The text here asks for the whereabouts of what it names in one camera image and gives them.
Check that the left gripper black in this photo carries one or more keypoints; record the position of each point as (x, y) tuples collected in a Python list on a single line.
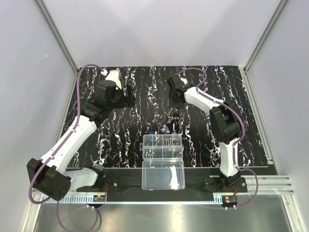
[(129, 95)]

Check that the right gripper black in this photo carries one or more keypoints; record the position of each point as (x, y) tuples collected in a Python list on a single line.
[(176, 104)]

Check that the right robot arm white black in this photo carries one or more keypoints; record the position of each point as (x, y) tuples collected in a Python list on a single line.
[(226, 125)]

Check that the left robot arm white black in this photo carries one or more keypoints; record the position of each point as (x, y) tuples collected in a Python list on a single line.
[(49, 174)]

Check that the black marbled table mat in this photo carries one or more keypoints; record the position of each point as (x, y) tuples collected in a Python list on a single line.
[(116, 144)]

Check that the clear plastic organizer box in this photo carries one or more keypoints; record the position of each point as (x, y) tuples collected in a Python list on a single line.
[(162, 161)]

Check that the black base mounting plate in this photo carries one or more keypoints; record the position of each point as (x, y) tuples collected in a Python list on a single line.
[(125, 183)]

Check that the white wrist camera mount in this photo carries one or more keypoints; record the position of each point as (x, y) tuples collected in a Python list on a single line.
[(115, 75)]

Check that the left aluminium frame post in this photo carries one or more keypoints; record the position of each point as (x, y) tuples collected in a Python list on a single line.
[(56, 34)]

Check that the aluminium frame post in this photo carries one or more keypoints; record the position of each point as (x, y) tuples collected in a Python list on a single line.
[(56, 34), (267, 31)]

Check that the white slotted cable duct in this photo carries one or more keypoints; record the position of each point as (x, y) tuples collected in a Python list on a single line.
[(101, 199)]

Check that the aluminium rail right side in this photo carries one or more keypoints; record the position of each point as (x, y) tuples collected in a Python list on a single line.
[(267, 185)]

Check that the right aluminium frame post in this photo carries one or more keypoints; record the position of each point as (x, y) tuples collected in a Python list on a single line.
[(267, 31)]

